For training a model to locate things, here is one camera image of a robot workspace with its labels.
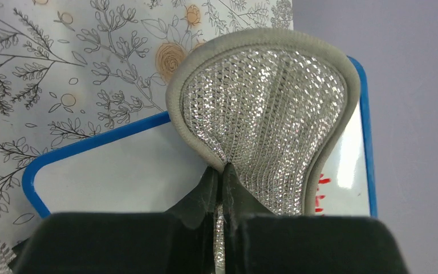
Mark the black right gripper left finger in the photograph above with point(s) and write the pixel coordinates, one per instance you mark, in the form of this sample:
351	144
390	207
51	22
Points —
179	240

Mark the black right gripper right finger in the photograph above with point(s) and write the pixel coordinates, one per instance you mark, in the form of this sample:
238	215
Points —
258	241

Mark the blue framed whiteboard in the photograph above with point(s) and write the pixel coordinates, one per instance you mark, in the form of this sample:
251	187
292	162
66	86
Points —
146	167

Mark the floral table mat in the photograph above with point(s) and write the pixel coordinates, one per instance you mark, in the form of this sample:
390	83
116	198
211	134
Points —
70	70

